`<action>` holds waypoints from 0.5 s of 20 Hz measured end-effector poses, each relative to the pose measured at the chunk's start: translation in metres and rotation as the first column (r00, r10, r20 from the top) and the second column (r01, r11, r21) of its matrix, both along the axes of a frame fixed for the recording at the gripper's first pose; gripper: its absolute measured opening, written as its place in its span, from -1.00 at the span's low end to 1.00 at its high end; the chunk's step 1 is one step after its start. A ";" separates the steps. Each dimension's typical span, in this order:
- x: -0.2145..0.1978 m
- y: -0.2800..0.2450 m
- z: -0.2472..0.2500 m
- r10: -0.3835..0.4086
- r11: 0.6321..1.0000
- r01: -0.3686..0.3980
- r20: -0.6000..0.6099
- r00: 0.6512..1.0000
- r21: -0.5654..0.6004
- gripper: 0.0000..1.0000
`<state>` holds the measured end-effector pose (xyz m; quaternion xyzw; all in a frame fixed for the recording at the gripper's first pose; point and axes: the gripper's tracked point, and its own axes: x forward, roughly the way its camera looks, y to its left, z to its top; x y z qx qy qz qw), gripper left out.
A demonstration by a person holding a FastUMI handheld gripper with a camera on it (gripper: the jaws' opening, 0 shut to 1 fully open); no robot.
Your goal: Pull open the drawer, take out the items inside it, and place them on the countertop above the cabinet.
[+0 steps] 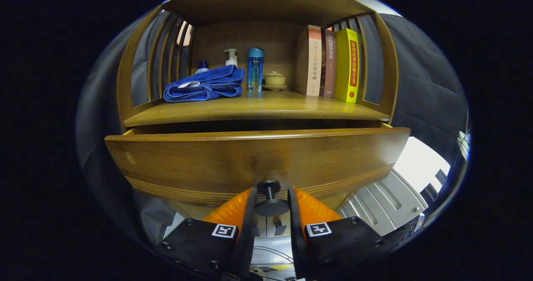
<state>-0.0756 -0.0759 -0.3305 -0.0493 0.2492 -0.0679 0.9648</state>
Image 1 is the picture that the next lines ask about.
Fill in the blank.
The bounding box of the brown book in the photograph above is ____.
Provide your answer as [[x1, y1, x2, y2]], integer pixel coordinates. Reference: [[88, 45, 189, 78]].
[[319, 28, 338, 98]]

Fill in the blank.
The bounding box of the small white device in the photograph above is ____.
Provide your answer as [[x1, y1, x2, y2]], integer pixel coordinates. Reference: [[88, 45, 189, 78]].
[[457, 130, 472, 161]]

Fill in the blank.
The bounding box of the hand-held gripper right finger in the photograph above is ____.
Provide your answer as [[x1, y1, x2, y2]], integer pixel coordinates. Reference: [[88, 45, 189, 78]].
[[286, 185, 394, 279]]

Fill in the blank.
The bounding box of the black drawer knob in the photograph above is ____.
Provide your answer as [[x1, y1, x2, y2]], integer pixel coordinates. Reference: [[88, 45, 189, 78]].
[[255, 179, 291, 217]]

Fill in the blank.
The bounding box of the beige lidded teacup with saucer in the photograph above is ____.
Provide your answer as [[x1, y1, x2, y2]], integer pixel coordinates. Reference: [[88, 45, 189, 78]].
[[262, 71, 288, 91]]

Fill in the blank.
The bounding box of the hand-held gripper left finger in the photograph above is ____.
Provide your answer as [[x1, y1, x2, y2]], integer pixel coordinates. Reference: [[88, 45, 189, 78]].
[[156, 187, 259, 279]]

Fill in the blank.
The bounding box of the wooden countertop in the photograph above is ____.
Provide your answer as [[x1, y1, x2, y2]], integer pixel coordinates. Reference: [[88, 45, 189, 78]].
[[124, 90, 391, 127]]

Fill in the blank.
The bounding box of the wooden drawer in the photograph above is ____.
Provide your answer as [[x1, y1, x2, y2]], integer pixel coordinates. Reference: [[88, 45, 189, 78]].
[[104, 123, 411, 209]]

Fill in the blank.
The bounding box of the tall blue glass bottle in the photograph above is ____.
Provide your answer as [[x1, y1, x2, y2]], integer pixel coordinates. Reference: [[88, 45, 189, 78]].
[[248, 47, 264, 92]]

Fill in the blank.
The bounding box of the blue folded towel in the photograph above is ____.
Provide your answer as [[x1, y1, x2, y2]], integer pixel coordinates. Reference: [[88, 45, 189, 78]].
[[162, 65, 246, 102]]

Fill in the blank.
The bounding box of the white pump bottle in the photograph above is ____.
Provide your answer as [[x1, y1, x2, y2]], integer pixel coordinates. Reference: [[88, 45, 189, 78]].
[[224, 48, 239, 68]]

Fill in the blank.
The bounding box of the white and orange book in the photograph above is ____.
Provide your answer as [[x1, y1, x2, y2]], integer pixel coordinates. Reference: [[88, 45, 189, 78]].
[[295, 25, 322, 96]]

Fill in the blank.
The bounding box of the white furniture unit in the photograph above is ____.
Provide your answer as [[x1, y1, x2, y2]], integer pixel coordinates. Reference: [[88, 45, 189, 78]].
[[337, 136, 451, 236]]

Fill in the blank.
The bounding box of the yellow book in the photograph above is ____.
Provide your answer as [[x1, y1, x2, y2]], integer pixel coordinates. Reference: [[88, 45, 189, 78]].
[[334, 28, 362, 103]]

